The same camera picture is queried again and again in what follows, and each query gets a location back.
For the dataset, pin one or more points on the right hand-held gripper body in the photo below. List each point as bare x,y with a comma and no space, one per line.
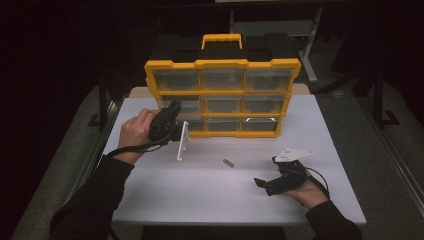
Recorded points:
288,180

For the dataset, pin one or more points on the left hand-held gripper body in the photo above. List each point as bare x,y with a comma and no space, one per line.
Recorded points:
163,128

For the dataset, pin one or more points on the small metal screw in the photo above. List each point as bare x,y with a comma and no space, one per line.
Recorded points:
228,163

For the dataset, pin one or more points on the yellow black organizer cabinet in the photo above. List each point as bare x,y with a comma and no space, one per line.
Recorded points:
220,63

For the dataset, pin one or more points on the person's right hand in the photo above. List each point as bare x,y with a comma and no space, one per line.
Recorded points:
310,195

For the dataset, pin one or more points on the person's left hand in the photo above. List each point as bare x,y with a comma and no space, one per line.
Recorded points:
135,133

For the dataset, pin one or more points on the black metal stand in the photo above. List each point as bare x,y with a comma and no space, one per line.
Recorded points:
378,100
102,100

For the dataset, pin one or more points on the set of clear drawers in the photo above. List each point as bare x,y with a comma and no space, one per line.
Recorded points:
266,80

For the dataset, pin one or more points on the silver metal rail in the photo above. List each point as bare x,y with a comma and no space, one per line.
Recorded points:
396,166
83,173

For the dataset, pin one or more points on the grey metal table frame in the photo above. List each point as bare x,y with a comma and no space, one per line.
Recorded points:
311,40

